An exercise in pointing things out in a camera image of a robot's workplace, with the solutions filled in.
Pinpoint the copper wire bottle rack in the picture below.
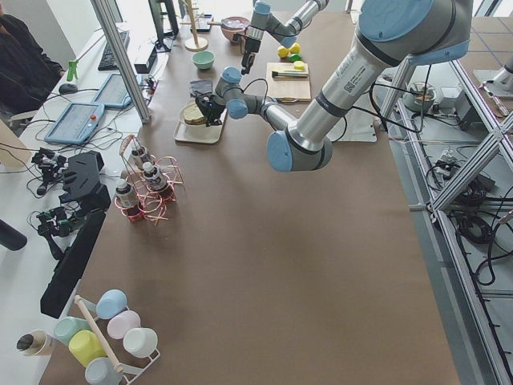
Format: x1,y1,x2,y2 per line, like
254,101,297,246
114,134,184,225

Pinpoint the seated person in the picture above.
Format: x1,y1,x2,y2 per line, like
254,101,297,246
1,14,65,114

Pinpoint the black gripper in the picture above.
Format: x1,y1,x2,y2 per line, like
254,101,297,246
234,34,263,75
195,94,224,127

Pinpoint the black keyboard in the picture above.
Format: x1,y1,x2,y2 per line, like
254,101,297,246
97,30,131,72

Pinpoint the green bowl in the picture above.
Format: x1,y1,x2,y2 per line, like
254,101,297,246
192,51,215,70

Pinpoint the yellow cup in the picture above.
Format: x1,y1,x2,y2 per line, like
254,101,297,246
68,330,107,367

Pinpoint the tea bottle front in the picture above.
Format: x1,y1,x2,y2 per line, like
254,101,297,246
143,162,168,200

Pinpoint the blue cup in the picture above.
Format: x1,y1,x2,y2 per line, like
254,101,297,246
96,289,127,320

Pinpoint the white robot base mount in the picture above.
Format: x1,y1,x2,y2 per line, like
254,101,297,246
326,110,378,143

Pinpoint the yellow lemon lower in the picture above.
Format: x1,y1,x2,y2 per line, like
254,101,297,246
289,43,301,54

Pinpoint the grey folded cloth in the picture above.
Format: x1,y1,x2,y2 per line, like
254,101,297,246
189,79,213,97

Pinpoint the blue teach pendant near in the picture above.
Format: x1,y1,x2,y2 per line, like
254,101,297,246
44,103,105,144

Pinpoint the tea bottle back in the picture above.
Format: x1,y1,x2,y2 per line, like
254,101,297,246
131,147,151,170

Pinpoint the white cup rack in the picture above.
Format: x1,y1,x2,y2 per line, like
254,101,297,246
74,295,161,384

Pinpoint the white cup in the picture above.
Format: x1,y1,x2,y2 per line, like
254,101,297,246
123,327,158,358

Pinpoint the mint cup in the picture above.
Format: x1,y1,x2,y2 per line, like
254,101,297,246
54,316,91,346

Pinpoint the blue teach pendant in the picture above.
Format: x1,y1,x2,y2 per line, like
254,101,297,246
92,74,131,110
44,103,105,144

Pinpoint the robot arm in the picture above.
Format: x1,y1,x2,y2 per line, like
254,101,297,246
196,0,473,172
240,0,329,75

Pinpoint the half lemon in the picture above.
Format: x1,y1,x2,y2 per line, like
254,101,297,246
293,60,305,71

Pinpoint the wooden cutting board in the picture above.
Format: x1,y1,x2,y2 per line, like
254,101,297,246
265,63,312,102

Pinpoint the tea bottle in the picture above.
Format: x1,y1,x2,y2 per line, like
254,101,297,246
143,162,168,200
131,147,151,170
115,178,139,221

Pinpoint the yellow lemon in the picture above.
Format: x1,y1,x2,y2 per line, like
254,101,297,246
277,46,290,59
289,43,301,54

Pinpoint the green lime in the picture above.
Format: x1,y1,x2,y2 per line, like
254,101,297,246
289,53,302,63

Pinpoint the blue teach pendant far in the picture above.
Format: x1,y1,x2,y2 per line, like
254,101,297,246
92,74,131,110

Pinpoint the bread slice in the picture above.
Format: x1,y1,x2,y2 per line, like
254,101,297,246
183,102,208,124

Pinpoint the cream rabbit tray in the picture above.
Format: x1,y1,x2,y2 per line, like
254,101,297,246
173,111,227,144

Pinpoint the grey-blue cup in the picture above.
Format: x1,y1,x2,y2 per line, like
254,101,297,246
85,357,123,385

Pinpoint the yellow lemon upper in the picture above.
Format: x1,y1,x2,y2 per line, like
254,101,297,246
277,46,290,59

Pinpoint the pink bowl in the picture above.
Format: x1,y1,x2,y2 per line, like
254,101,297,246
221,16,250,43

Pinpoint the pink cup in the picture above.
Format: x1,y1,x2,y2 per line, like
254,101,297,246
107,310,141,340

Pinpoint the wooden stand with round base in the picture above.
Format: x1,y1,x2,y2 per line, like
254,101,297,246
180,0,208,52

